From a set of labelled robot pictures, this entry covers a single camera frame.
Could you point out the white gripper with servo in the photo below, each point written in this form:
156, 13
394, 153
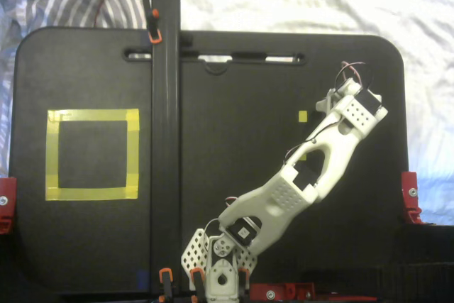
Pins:
325, 103

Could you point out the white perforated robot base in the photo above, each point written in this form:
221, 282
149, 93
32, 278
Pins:
221, 292

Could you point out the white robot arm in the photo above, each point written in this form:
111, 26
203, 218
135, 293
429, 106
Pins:
337, 147

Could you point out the small yellow tape marker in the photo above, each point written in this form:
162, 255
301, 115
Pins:
303, 116
303, 157

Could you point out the long black flat bar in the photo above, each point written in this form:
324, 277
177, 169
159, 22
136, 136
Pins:
166, 104

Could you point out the orange black spring clamp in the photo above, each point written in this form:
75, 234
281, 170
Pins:
165, 271
243, 272
153, 15
194, 274

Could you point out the black backdrop board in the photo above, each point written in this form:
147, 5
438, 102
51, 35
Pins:
425, 264

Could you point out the yellow tape square outline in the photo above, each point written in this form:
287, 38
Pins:
51, 154

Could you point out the red plastic bracket clamp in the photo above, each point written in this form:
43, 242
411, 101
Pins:
8, 189
408, 182
294, 290

